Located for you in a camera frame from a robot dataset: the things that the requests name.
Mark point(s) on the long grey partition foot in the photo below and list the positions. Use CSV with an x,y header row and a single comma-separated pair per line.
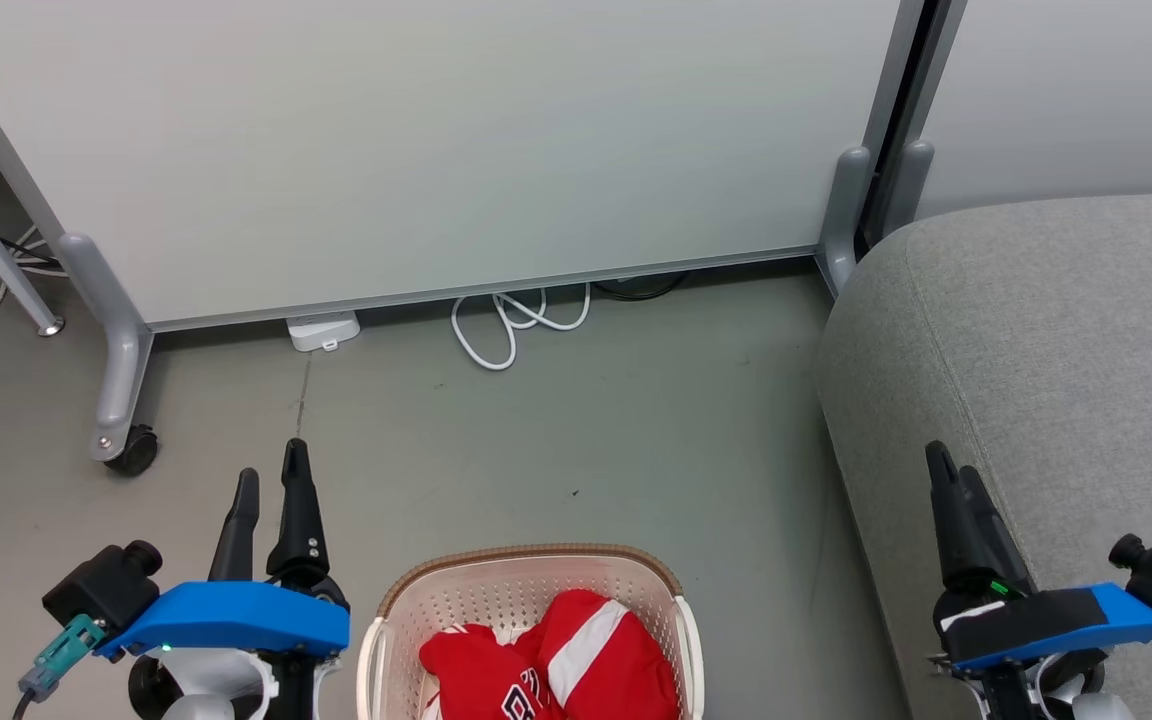
x,y
116,330

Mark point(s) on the black caster wheel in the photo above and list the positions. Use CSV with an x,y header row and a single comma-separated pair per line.
x,y
134,452

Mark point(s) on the red white jersey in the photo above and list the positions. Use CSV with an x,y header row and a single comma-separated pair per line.
x,y
596,660

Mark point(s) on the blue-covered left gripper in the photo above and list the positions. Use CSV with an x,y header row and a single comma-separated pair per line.
x,y
236,618

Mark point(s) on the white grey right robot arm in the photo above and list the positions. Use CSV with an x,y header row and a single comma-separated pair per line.
x,y
1036,692

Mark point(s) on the white power adapter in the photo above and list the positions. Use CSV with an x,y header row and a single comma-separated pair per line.
x,y
323,329

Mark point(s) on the short grey partition foot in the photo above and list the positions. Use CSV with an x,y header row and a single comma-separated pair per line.
x,y
844,210
911,185

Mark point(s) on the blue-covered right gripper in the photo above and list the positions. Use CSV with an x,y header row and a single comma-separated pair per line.
x,y
1046,622

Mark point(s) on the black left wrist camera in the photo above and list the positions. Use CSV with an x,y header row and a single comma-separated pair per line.
x,y
101,588

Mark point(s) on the cream perforated laundry basket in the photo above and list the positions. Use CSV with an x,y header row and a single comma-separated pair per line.
x,y
496,595

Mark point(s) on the large white partition panel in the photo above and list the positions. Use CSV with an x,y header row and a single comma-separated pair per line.
x,y
416,140

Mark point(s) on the grey fabric sofa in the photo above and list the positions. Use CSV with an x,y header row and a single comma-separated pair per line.
x,y
1056,360

